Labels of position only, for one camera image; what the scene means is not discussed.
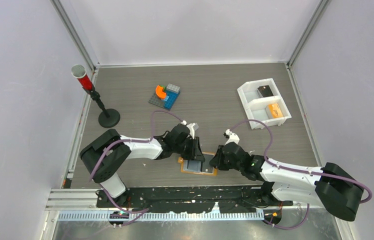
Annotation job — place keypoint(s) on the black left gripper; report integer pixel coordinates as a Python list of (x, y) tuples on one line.
[(195, 152)]

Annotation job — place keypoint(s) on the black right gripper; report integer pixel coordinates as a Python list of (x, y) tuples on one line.
[(217, 161)]

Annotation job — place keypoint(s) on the orange leather card holder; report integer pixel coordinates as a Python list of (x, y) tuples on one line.
[(198, 167)]

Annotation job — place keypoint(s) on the black credit card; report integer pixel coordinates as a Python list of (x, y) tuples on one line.
[(265, 91)]

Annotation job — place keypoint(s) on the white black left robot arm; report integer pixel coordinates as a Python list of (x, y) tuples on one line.
[(104, 156)]

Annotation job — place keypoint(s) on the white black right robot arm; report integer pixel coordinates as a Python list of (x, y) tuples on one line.
[(329, 186)]

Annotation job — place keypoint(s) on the orange credit card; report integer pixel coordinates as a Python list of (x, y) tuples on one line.
[(274, 111)]

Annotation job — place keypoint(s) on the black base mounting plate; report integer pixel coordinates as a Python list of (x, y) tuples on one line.
[(191, 199)]

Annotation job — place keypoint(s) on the toy brick assembly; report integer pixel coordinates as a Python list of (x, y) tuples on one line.
[(165, 96)]

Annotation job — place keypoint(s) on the white plastic divided bin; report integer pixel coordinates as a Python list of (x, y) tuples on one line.
[(255, 107)]

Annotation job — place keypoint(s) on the black microphone stand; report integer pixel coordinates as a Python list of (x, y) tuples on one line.
[(108, 117)]

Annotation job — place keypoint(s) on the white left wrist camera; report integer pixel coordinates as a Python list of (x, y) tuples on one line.
[(193, 127)]

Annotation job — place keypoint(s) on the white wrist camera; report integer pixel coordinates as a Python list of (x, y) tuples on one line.
[(193, 127), (231, 137)]

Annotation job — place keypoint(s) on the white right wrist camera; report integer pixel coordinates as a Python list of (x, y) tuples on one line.
[(231, 137)]

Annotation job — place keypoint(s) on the white slotted cable duct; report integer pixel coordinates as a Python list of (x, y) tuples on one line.
[(108, 215)]

